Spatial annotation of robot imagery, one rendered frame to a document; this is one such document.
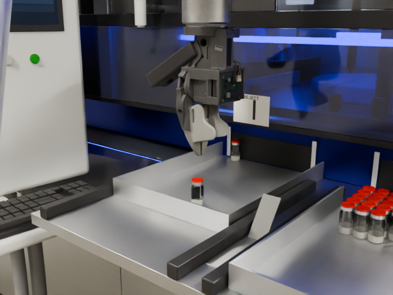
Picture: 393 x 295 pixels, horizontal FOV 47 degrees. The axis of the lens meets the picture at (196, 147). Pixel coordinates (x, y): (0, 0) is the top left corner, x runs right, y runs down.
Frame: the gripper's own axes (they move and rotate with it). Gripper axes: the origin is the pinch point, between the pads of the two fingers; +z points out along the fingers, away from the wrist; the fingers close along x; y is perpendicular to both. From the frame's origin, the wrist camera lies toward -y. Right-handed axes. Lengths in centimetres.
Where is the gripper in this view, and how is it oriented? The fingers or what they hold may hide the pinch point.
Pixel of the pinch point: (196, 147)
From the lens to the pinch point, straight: 77.0
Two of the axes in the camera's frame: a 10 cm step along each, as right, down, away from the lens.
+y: 7.7, 1.7, -6.1
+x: 6.3, -2.1, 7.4
